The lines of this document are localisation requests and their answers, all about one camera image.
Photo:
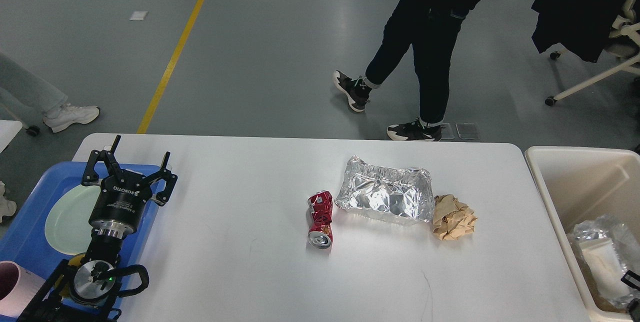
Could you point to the light green plate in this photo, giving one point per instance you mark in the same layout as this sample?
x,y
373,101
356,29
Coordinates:
x,y
67,228

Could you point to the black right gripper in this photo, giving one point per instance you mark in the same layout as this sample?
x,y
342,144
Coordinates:
x,y
632,280

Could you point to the pink ribbed cup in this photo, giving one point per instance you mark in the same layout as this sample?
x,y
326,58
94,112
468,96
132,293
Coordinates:
x,y
18,286

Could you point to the blue plastic tray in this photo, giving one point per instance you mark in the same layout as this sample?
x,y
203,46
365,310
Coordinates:
x,y
25,242

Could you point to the crushed red soda can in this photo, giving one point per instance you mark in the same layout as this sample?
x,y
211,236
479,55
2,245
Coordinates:
x,y
320,212

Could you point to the aluminium foil tray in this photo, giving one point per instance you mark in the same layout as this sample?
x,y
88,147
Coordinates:
x,y
625,243

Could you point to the white chair at left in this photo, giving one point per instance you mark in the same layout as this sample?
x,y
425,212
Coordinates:
x,y
11,124

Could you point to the brown paper ball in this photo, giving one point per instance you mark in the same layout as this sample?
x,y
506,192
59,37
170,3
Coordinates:
x,y
452,219

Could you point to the beige plastic bin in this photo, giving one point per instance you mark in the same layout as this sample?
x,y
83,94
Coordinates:
x,y
578,184

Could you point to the walking person dark shoes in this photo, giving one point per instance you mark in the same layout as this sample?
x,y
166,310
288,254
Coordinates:
x,y
430,29

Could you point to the grey floor plate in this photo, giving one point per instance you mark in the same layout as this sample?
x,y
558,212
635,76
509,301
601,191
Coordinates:
x,y
447,132
467,131

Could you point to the teal mug yellow inside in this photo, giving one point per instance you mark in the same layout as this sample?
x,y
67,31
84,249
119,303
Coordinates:
x,y
77,260

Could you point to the aluminium foil sheet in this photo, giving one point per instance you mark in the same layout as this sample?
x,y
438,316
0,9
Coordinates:
x,y
396,195

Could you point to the white paper cup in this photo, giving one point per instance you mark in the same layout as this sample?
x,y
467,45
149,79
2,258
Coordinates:
x,y
605,267

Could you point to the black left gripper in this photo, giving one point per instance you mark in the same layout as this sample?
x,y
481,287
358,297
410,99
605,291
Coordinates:
x,y
120,204

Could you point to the white paper scrap on floor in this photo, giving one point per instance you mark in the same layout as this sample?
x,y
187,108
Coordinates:
x,y
138,15

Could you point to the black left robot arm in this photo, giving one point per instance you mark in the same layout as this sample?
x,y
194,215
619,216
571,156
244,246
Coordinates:
x,y
88,292

